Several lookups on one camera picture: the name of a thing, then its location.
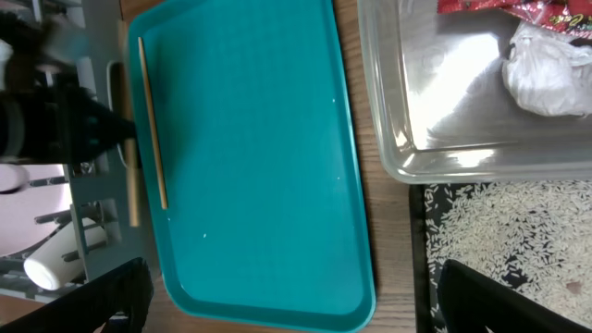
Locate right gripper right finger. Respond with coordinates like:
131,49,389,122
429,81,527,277
438,260,591,333

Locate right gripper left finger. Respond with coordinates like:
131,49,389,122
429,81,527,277
1,257,154,333

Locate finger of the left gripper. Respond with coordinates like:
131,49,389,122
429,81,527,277
90,99,137,157

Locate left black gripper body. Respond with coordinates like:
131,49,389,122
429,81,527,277
1,92,97,165

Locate white paper cup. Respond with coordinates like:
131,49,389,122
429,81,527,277
23,222,84,290

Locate wooden chopstick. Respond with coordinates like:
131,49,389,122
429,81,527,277
117,20,141,228
138,37,168,210

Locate white tissue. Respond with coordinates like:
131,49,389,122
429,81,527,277
501,21,591,117

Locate red snack wrapper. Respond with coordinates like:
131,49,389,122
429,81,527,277
437,0,591,40

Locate large white round plate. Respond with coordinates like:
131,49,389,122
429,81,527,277
1,165,72,257

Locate clear plastic waste bin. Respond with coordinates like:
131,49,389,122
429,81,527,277
358,0,591,184

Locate grey plastic dish rack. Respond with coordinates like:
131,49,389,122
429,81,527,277
1,1,156,303

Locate black rectangular tray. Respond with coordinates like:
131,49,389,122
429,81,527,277
408,180,592,333

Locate spilled rice grains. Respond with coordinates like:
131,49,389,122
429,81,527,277
422,180,591,332

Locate teal plastic serving tray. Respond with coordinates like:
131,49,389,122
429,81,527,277
128,0,376,332

